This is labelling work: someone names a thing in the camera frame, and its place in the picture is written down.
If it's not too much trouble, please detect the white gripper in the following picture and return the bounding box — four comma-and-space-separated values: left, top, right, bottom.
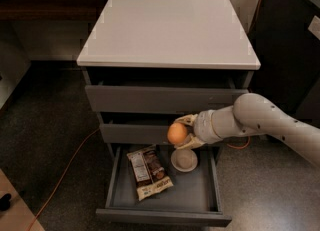
174, 110, 222, 150

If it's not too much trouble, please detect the orange fruit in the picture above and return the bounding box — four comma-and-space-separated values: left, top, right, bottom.
167, 123, 188, 145

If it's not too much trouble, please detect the grey bottom drawer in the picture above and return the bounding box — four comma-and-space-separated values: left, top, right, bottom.
96, 145, 231, 227

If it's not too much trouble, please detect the grey drawer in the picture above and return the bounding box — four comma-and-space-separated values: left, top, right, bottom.
96, 145, 231, 227
100, 118, 172, 145
85, 85, 247, 114

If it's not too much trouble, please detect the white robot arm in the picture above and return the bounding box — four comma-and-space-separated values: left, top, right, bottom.
173, 93, 320, 167

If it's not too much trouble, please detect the grey middle drawer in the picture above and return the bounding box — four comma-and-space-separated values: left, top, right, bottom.
100, 118, 172, 145

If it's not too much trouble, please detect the grey drawer cabinet white top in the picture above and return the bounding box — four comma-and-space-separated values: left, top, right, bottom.
76, 0, 262, 163

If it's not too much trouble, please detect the grey top drawer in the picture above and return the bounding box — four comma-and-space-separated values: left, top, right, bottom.
85, 85, 247, 114

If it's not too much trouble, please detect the white bowl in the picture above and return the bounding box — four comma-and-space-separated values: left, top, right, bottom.
171, 149, 198, 172

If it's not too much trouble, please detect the brown snack bag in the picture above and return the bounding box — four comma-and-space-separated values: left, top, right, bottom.
127, 145, 173, 201

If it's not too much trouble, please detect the light wooden board corner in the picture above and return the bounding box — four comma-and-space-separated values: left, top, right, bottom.
0, 169, 45, 231

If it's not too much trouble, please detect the black object on wooden board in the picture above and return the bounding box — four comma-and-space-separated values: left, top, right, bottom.
0, 193, 12, 211

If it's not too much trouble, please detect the white wall cabinet at left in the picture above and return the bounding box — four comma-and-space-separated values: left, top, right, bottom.
0, 21, 31, 110

